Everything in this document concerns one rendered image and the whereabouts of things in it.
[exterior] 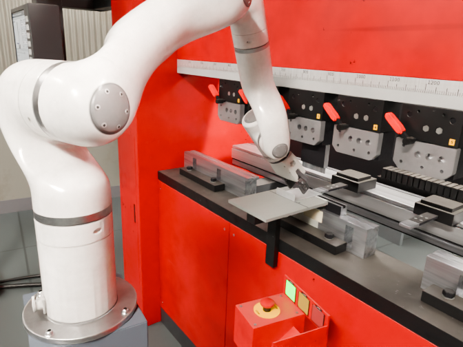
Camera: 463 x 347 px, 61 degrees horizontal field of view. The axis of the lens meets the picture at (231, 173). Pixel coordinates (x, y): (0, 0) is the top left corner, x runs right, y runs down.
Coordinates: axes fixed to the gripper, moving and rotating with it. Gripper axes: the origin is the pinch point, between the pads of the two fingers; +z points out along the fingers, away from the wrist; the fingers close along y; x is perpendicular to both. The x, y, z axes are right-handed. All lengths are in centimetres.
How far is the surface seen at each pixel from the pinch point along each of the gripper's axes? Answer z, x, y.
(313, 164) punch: -1.0, -8.5, -0.8
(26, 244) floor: 46, 106, 220
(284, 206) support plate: -4.3, 10.5, -5.8
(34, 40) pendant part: -68, 16, 97
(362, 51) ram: -31.3, -28.7, -17.0
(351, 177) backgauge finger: 15.8, -18.0, -3.3
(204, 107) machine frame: 1, -22, 84
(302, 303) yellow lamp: 4.4, 30.5, -24.7
